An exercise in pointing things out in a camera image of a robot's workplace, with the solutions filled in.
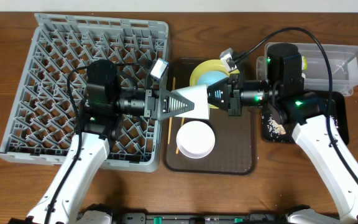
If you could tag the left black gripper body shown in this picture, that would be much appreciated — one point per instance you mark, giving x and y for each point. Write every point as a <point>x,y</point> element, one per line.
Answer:
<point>150,104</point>

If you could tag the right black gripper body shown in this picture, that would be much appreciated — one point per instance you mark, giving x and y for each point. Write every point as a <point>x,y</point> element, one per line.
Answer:
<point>234,95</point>

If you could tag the light blue bowl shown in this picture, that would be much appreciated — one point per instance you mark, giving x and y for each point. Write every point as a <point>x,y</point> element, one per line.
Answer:
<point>211,77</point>

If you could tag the white pink cup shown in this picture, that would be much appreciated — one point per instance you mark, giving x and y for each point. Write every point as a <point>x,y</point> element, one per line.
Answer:
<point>199,96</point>

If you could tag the yellow plate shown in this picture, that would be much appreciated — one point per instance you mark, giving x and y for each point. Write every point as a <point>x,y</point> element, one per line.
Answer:
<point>209,65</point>

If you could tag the orange green snack wrapper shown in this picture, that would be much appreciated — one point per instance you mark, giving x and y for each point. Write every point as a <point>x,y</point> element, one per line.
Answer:
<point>304,63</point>

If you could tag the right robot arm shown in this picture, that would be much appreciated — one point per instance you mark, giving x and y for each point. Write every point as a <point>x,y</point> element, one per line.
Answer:
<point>306,115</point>

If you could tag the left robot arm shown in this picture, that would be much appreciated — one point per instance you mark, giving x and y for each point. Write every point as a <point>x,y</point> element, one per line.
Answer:
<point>98,120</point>

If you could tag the black waste tray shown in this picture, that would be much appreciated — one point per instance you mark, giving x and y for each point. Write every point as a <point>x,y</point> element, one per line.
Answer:
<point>338,114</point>

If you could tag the spilled rice food waste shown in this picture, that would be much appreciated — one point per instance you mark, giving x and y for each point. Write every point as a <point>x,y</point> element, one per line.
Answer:
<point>274,128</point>

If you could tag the left wooden chopstick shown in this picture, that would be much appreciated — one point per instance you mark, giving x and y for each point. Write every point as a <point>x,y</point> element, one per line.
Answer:
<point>170,119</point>

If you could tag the wooden chopstick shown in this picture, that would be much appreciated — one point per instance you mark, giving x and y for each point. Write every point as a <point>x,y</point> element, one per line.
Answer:
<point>170,119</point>
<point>178,139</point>

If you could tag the white pink bowl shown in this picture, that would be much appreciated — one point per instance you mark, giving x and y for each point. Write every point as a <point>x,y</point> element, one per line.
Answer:
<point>197,140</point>

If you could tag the right wooden chopstick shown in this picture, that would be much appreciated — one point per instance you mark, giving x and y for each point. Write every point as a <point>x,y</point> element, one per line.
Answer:
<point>178,139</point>

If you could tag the dark brown serving tray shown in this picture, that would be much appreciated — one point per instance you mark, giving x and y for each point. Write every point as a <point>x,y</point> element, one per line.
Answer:
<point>235,149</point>

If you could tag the grey plastic dish rack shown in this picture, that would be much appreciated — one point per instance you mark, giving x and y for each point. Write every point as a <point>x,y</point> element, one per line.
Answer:
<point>41,122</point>

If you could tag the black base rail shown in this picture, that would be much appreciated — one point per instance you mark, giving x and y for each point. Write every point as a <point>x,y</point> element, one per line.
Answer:
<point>100,213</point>

